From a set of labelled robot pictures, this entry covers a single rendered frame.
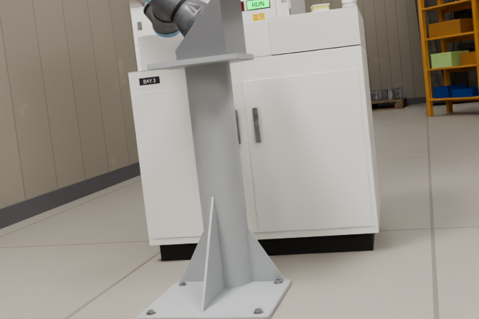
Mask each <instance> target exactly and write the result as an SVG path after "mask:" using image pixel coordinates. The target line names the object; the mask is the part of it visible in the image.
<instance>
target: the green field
mask: <svg viewBox="0 0 479 319"><path fill-rule="evenodd" d="M264 7H269V0H254V1H247V10H248V9H258V8H264Z"/></svg>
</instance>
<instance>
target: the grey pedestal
mask: <svg viewBox="0 0 479 319"><path fill-rule="evenodd" d="M250 60H254V54H249V53H231V54H224V55H219V56H208V57H202V58H191V59H185V60H179V61H169V62H163V63H152V64H147V70H175V69H183V68H184V69H185V77H186V84H187V96H188V102H189V109H190V120H191V126H192V138H193V145H194V151H195V162H196V168H197V180H198V187H199V193H200V204H201V211H202V222H203V229H204V231H203V233H202V236H201V237H200V240H199V242H198V244H197V247H196V249H195V251H194V254H193V255H192V258H191V260H190V262H189V265H188V267H187V270H186V272H185V274H184V276H183V278H182V281H181V282H177V283H175V284H174V285H173V286H171V287H170V288H169V289H168V290H167V291H165V292H164V293H163V294H162V295H161V296H160V297H159V298H158V299H157V300H155V301H154V302H153V303H152V304H151V305H149V306H148V307H147V308H146V309H145V310H144V311H143V312H142V313H141V314H140V315H138V316H137V317H136V318H135V319H270V318H271V317H272V315H273V313H274V312H275V310H276V309H277V307H278V305H279V304H280V302H281V300H282V299H283V297H284V295H285V293H286V292H287V291H288V289H289V287H290V285H291V284H292V281H291V280H289V279H285V278H284V277H283V275H282V274H281V273H280V272H279V270H278V269H277V267H276V266H275V265H274V263H273V262H272V260H271V259H270V257H269V256H268V255H267V253H266V252H265V250H264V249H263V248H262V246H261V245H260V244H259V242H258V240H257V239H256V238H255V237H254V235H253V233H252V232H251V231H250V230H249V228H248V223H247V211H246V204H245V197H244V186H243V179H242V167H241V160H240V148H239V141H238V134H237V123H236V116H235V104H234V97H233V90H232V78H231V71H230V63H238V62H242V61H250Z"/></svg>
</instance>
